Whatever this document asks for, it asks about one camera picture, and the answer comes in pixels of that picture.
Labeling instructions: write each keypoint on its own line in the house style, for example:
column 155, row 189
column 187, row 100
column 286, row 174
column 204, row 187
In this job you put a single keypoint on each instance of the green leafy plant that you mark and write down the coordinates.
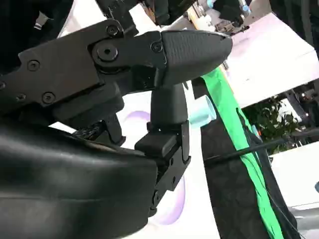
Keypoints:
column 269, row 122

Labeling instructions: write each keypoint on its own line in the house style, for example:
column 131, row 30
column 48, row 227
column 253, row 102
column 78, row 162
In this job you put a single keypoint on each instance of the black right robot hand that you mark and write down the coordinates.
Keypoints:
column 62, row 179

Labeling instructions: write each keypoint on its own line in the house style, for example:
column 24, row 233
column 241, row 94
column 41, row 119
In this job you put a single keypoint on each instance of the pale green mug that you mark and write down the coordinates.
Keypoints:
column 202, row 115

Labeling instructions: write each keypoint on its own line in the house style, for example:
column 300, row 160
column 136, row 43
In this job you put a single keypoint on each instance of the black cloth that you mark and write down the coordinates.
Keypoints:
column 224, row 196

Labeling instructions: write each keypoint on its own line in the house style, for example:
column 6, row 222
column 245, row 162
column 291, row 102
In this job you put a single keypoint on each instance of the green cloth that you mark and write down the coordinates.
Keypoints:
column 252, row 174

